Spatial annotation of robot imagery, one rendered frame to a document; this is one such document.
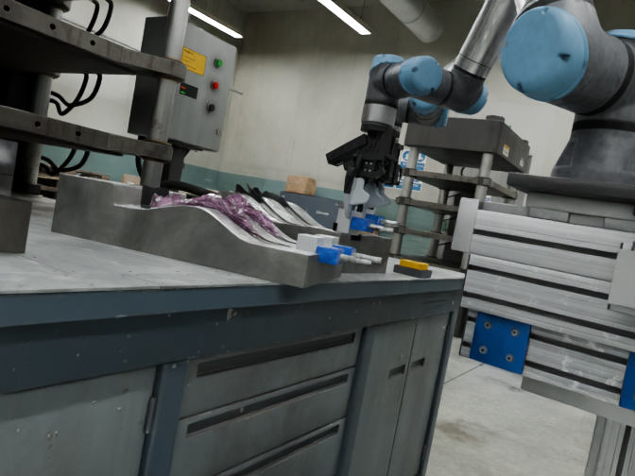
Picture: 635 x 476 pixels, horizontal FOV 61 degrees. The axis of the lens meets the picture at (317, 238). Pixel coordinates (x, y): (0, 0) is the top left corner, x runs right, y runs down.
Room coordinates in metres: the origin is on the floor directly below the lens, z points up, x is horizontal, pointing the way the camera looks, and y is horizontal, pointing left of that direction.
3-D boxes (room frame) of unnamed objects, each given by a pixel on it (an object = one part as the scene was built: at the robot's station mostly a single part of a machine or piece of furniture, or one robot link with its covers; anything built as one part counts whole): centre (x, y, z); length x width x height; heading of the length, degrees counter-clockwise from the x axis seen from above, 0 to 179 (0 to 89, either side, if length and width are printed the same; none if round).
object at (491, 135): (5.83, -1.47, 1.03); 1.54 x 0.94 x 2.06; 147
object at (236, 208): (1.06, 0.21, 0.90); 0.26 x 0.18 x 0.08; 75
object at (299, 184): (8.84, 0.42, 1.26); 0.42 x 0.33 x 0.29; 57
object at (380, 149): (1.22, -0.09, 1.07); 0.09 x 0.08 x 0.12; 57
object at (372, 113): (1.22, -0.09, 1.15); 0.08 x 0.08 x 0.05
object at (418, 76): (1.14, -0.15, 1.23); 0.11 x 0.11 x 0.08; 27
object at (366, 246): (1.41, 0.09, 0.87); 0.50 x 0.26 x 0.14; 57
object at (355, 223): (1.21, -0.10, 0.91); 0.13 x 0.05 x 0.05; 57
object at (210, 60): (1.96, 0.57, 0.74); 0.31 x 0.22 x 1.47; 147
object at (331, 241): (1.04, -0.06, 0.86); 0.13 x 0.05 x 0.05; 75
